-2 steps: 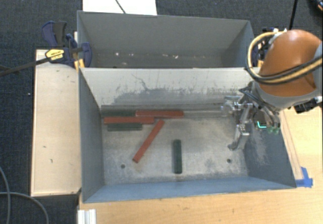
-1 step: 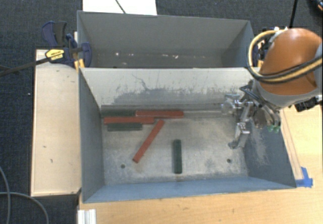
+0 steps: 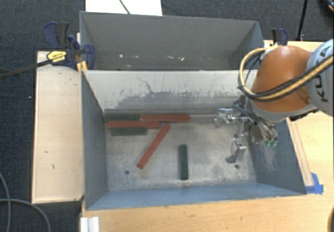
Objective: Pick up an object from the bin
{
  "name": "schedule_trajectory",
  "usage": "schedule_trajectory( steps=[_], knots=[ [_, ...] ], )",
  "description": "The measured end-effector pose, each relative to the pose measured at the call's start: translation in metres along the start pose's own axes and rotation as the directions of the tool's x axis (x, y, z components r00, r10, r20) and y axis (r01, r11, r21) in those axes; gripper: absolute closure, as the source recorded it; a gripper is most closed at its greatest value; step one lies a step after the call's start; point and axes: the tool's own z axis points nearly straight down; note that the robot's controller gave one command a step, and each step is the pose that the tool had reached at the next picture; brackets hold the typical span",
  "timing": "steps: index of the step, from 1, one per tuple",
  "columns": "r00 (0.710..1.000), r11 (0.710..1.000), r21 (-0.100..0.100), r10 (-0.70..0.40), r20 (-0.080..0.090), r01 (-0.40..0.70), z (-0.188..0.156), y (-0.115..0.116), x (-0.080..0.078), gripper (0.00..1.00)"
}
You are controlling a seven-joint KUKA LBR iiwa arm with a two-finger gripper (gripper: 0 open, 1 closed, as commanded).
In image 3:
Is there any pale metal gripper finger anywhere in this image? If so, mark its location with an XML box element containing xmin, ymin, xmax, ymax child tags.
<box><xmin>225</xmin><ymin>138</ymin><xmax>247</xmax><ymax>165</ymax></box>
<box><xmin>213</xmin><ymin>107</ymin><xmax>237</xmax><ymax>129</ymax></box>

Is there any red-brown flat block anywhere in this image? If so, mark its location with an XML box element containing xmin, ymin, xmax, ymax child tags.
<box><xmin>140</xmin><ymin>113</ymin><xmax>190</xmax><ymax>123</ymax></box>
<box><xmin>107</xmin><ymin>120</ymin><xmax>160</xmax><ymax>130</ymax></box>
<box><xmin>137</xmin><ymin>124</ymin><xmax>171</xmax><ymax>170</ymax></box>

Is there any grey metal bin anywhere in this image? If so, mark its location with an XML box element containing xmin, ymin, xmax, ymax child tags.
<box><xmin>79</xmin><ymin>10</ymin><xmax>307</xmax><ymax>211</ymax></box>

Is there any pale wood flat board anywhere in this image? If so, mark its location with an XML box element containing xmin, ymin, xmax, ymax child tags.
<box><xmin>31</xmin><ymin>50</ymin><xmax>86</xmax><ymax>204</ymax></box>

